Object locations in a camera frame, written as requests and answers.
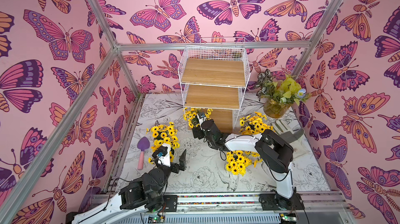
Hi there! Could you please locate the sunflower pot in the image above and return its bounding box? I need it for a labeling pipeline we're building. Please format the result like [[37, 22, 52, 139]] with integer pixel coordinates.
[[148, 139, 179, 167], [239, 112, 274, 135], [226, 151, 262, 176], [184, 107, 213, 129], [146, 122, 180, 151]]

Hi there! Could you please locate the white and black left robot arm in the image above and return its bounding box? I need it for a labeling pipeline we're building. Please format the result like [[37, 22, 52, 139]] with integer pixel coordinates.
[[66, 149, 186, 224]]

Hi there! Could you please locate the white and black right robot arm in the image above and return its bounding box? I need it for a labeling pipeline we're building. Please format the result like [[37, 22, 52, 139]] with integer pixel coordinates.
[[192, 119, 305, 210]]

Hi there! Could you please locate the green plant in glass vase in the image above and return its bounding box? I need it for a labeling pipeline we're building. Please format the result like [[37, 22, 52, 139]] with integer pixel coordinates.
[[255, 69, 311, 119]]

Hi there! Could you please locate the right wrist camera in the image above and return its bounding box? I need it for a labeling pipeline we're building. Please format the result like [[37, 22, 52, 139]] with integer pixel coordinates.
[[197, 111, 207, 125]]

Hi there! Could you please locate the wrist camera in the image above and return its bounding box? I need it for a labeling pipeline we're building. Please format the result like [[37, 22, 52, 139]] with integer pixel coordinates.
[[152, 143, 171, 167], [197, 111, 207, 125]]

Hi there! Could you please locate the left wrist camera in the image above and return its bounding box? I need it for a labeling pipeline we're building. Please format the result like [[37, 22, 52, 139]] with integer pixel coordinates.
[[152, 143, 171, 167]]

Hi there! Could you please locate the white wire wooden shelf rack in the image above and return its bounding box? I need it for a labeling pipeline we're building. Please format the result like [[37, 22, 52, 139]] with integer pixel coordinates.
[[178, 46, 251, 132]]

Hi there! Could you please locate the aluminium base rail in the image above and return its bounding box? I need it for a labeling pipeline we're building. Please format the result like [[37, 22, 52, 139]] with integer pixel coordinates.
[[72, 191, 357, 224]]

